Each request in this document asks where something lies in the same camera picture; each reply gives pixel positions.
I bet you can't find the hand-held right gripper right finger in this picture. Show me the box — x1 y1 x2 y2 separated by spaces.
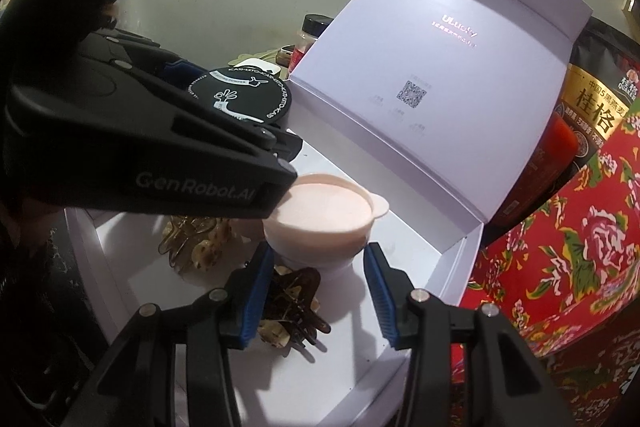
363 243 566 427

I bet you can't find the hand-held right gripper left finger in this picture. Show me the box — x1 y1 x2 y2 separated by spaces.
70 243 276 427

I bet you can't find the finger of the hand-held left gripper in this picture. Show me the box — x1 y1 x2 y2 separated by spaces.
75 32 211 80
0 57 303 219

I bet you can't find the brown hair claw clip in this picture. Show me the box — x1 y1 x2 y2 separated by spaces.
257 269 332 350

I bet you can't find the white domed jar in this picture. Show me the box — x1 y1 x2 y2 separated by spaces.
280 252 368 295

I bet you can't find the black round compact case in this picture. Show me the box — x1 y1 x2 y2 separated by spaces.
185 66 293 128

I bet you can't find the gold hair claw clip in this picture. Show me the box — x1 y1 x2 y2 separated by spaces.
160 214 236 280

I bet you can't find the pink shallow dish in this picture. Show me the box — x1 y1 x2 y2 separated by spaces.
263 172 391 263

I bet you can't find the white gift box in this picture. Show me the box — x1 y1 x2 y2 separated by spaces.
65 0 593 427

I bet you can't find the white flat device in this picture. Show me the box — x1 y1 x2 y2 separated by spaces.
245 57 281 75

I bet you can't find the red jar with black lid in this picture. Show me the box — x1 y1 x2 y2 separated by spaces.
295 14 335 68

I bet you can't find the red floral paper bag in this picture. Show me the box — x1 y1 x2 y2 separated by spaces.
450 99 640 427

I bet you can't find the black snack bag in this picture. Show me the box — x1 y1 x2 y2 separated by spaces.
487 14 640 248

